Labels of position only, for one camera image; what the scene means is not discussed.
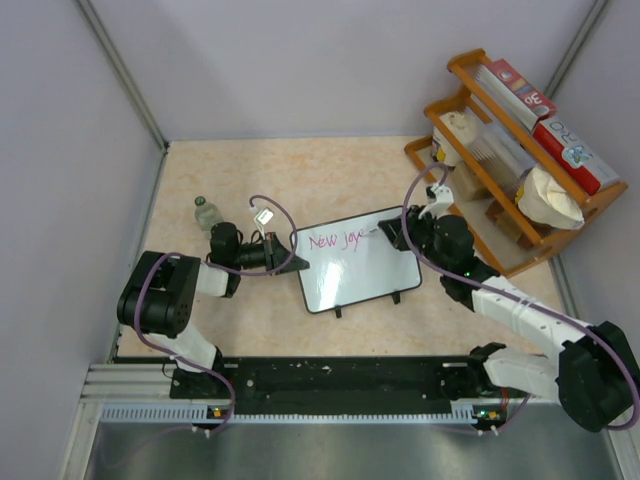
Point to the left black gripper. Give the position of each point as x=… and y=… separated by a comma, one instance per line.
x=275, y=254

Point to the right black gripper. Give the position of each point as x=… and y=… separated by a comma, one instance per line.
x=395, y=232

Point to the black framed whiteboard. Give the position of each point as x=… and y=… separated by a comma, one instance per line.
x=347, y=267

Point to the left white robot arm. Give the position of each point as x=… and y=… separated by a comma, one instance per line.
x=158, y=298

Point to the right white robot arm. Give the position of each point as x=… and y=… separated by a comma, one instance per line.
x=590, y=370

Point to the beige block on shelf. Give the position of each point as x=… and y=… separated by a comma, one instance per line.
x=468, y=186

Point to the white yellow jar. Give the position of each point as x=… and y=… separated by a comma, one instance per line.
x=464, y=126

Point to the clear plastic bottle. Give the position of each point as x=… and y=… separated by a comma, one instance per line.
x=206, y=214

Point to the brown block lower shelf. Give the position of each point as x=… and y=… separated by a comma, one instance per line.
x=500, y=218

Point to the orange wooden shelf rack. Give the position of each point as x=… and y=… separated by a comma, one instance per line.
x=500, y=252

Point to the clear plastic container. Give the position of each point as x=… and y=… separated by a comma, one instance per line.
x=502, y=157

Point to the cream cloth bundle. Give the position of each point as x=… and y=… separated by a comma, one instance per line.
x=544, y=201

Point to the red box top shelf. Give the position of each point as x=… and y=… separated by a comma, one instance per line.
x=515, y=94

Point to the red white box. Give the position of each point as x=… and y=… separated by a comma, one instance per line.
x=585, y=166

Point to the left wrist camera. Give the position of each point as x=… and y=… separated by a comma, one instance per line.
x=261, y=218

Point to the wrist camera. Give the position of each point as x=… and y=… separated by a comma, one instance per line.
x=261, y=218
x=439, y=199

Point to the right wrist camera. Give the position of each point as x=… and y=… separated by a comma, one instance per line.
x=439, y=199

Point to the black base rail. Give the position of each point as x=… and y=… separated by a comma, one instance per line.
x=339, y=385

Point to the grey slotted cable duct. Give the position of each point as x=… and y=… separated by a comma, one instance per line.
x=460, y=414

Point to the aluminium frame rail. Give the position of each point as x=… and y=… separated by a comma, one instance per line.
x=127, y=383

